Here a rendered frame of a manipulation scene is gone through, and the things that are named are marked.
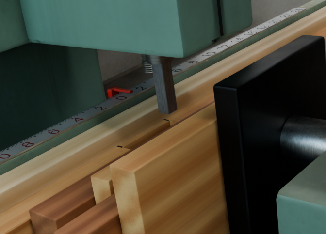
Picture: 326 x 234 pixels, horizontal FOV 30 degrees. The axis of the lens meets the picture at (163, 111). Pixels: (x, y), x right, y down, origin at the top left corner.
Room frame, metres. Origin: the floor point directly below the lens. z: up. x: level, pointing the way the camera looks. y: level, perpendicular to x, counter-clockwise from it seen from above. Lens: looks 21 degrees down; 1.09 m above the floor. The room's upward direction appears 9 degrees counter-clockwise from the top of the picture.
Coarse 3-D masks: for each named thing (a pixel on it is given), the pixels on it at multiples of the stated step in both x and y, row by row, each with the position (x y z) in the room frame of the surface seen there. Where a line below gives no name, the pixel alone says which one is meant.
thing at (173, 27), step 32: (32, 0) 0.39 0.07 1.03; (64, 0) 0.37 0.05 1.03; (96, 0) 0.35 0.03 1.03; (128, 0) 0.33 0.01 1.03; (160, 0) 0.32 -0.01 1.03; (192, 0) 0.32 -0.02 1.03; (224, 0) 0.34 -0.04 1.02; (32, 32) 0.40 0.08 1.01; (64, 32) 0.38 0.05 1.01; (96, 32) 0.36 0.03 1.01; (128, 32) 0.34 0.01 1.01; (160, 32) 0.32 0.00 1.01; (192, 32) 0.32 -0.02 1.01; (224, 32) 0.34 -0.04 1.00
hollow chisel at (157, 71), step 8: (152, 64) 0.37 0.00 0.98; (160, 64) 0.36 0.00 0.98; (168, 64) 0.37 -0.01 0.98; (160, 72) 0.37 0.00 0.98; (168, 72) 0.37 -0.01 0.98; (160, 80) 0.37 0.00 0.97; (168, 80) 0.37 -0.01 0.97; (160, 88) 0.37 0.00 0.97; (168, 88) 0.37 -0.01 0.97; (160, 96) 0.37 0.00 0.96; (168, 96) 0.37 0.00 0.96; (160, 104) 0.37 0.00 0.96; (168, 104) 0.36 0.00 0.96; (176, 104) 0.37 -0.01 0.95; (160, 112) 0.37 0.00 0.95; (168, 112) 0.36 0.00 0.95
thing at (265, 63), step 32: (256, 64) 0.30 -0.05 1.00; (288, 64) 0.30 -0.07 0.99; (320, 64) 0.33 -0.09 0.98; (224, 96) 0.27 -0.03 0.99; (256, 96) 0.28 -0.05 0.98; (288, 96) 0.30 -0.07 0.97; (320, 96) 0.33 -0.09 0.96; (224, 128) 0.28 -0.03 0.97; (256, 128) 0.28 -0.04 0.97; (288, 128) 0.29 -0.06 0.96; (320, 128) 0.28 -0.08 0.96; (224, 160) 0.28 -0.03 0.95; (256, 160) 0.28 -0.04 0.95; (288, 160) 0.30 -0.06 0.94; (256, 192) 0.27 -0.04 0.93; (256, 224) 0.27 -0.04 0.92
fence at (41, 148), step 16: (320, 0) 0.59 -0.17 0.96; (304, 16) 0.56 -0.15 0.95; (272, 32) 0.52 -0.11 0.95; (240, 48) 0.48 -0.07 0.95; (208, 64) 0.45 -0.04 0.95; (176, 80) 0.42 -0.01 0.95; (144, 96) 0.40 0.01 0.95; (112, 112) 0.38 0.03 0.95; (80, 128) 0.36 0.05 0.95; (48, 144) 0.34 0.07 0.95; (16, 160) 0.32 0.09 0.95
